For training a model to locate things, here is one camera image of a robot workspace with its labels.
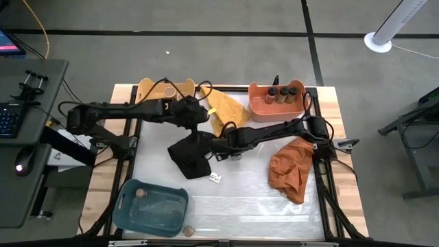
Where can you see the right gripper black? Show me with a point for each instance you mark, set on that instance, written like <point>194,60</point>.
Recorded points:
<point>228,142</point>

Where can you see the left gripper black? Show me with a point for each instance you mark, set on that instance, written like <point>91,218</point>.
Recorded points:
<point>190,113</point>

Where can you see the black cloth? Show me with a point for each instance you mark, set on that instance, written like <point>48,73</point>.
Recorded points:
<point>188,164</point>

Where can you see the teal plastic bin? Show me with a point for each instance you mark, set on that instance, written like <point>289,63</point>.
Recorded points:
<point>161,212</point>

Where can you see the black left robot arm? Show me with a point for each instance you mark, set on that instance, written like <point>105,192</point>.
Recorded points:
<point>120,109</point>

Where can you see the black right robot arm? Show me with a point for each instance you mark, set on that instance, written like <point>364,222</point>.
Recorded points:
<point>274,132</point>

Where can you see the yellow tape tag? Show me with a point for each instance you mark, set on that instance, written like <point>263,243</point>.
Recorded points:
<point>212,111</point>

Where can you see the yellow cloth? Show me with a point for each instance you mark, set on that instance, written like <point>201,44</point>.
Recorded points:
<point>228,109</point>

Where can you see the white cloth tag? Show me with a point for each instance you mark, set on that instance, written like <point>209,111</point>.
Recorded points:
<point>215,177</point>

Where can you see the orange plastic bin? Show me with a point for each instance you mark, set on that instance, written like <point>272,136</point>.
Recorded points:
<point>274,113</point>

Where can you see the orange cloth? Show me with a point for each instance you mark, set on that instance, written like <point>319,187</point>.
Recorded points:
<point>289,171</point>

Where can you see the copper-lid spice jar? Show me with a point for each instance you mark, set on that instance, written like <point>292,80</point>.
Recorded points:
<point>188,231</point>
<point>140,193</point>

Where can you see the white paper sheet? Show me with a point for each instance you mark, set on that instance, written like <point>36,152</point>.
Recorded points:
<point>58,161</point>

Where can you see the black clamp stand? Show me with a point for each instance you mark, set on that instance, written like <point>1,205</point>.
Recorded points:
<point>31,87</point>

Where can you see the black computer mouse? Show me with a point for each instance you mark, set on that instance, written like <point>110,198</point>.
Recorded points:
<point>24,163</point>

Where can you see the tower fan white round base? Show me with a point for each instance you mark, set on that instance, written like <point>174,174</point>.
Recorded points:
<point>377,43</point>

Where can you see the black keyboard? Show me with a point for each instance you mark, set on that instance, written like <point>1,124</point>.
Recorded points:
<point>9,120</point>

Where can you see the dark metal side desk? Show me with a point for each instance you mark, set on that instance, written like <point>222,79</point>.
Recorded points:
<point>422,161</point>

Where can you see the computer screen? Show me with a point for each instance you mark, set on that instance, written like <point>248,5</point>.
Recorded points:
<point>8,43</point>

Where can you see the grey desk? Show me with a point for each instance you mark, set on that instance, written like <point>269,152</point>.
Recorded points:
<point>13,199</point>

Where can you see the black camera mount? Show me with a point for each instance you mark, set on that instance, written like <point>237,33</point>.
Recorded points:
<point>275,81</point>

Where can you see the black metal table frame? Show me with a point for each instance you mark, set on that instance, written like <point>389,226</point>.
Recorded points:
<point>260,241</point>

